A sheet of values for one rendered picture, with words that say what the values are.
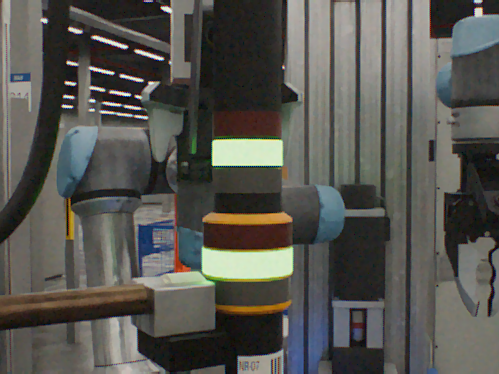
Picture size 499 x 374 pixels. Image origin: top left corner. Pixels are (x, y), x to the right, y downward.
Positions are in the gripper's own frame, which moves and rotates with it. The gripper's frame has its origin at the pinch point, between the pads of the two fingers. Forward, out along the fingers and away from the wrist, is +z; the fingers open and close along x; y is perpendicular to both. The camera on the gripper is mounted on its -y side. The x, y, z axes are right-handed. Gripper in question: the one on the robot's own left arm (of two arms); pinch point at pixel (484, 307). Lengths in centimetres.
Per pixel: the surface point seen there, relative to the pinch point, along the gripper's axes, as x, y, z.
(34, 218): 293, 580, 36
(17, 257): 224, 380, 48
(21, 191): 34, -57, -16
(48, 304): 33, -57, -11
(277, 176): 24, -51, -17
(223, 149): 26, -52, -18
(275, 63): 24, -51, -22
